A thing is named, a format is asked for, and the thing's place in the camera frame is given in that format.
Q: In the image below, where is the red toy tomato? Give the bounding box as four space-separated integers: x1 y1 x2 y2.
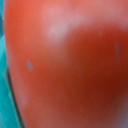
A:
4 0 128 128

